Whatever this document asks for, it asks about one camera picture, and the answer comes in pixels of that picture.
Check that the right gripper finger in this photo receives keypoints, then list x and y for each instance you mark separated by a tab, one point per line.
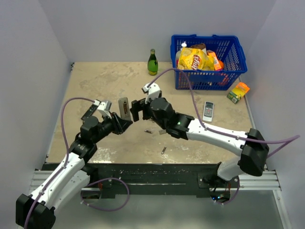
136	106
135	114

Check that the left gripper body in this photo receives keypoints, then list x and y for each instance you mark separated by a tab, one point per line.
116	129

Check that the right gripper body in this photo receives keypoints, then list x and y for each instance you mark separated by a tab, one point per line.
147	112

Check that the white air conditioner remote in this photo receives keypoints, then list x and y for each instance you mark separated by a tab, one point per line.
124	108

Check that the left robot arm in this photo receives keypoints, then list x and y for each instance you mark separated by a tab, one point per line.
38	210

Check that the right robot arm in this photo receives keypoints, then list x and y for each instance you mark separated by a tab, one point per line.
249	147

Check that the black remote control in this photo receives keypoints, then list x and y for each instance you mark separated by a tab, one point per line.
89	112

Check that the white grey remote control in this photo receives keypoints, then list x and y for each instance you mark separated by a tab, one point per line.
208	111

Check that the green glass bottle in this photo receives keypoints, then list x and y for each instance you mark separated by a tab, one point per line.
152	64

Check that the yellow chips bag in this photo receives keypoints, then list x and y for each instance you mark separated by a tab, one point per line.
194	59

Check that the orange snack box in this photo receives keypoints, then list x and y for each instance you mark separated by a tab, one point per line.
218	65

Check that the brown snack package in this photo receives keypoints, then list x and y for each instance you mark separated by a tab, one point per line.
200	46

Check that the green orange carton box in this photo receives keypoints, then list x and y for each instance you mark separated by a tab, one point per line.
238	92

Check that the blue plastic shopping basket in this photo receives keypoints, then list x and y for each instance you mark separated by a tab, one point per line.
228	50

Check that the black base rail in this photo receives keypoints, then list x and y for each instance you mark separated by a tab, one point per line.
160	179

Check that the aluminium frame rail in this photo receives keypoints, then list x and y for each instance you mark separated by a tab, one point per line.
268	181

